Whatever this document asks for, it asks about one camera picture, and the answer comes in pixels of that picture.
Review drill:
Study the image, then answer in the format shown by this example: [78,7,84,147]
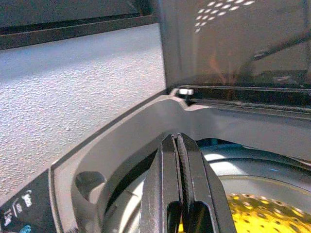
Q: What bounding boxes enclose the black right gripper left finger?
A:
[138,133,182,233]

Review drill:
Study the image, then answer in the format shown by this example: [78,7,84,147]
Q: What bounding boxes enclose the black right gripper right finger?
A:
[176,132,237,233]

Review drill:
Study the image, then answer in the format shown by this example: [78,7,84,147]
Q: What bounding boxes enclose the grey top-load washing machine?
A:
[0,85,311,233]

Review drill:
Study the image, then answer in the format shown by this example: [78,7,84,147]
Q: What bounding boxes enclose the dark glass washer lid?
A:
[157,0,311,107]

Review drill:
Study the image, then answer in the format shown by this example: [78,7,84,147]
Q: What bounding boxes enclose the black window frame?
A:
[0,0,161,50]

